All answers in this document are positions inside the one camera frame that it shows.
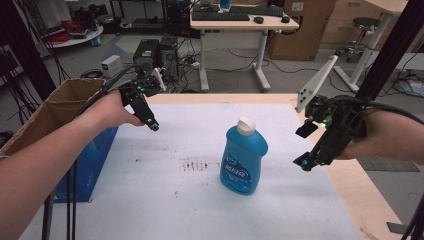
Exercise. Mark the wooden desk with white legs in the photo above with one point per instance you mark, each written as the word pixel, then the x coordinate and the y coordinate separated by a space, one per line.
pixel 233 24

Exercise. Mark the small white device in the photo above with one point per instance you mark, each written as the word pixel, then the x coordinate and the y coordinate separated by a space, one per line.
pixel 111 66

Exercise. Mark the person's right hand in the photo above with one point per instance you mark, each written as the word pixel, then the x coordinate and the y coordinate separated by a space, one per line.
pixel 376 136

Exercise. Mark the large brown cardboard box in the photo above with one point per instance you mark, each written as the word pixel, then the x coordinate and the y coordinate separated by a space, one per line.
pixel 303 30

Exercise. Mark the black computer mouse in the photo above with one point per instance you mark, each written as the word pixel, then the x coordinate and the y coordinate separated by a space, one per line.
pixel 258 20
pixel 285 19

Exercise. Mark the black metal stand post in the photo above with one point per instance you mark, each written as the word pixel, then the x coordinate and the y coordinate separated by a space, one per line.
pixel 390 53
pixel 23 50

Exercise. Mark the open blue cardboard box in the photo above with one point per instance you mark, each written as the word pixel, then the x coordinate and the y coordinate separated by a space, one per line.
pixel 60 103

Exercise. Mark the white power strip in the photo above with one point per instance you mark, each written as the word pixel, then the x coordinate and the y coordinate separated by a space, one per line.
pixel 194 65

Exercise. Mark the light desk with white leg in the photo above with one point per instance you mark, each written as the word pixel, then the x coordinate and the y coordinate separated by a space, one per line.
pixel 373 43

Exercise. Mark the person's left hand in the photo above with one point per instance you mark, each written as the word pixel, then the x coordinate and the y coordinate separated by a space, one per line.
pixel 106 111

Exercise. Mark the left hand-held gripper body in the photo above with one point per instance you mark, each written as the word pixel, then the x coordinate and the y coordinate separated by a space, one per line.
pixel 146 87

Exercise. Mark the blue bottle with white cap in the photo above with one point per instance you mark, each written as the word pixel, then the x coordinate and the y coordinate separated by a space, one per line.
pixel 243 156

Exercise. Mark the round white table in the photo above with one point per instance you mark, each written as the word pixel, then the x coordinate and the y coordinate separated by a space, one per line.
pixel 78 38

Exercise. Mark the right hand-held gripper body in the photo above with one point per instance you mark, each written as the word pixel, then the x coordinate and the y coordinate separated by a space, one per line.
pixel 346 116

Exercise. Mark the black round stool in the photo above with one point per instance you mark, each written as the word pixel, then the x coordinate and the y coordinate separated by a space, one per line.
pixel 365 25

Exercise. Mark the black keyboard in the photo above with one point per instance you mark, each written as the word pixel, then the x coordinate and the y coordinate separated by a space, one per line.
pixel 260 10
pixel 220 16

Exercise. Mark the black computer tower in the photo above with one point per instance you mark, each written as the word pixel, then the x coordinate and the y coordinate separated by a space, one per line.
pixel 168 56
pixel 146 55

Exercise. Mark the grey floor mat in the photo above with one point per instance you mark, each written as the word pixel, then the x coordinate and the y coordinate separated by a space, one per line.
pixel 388 164

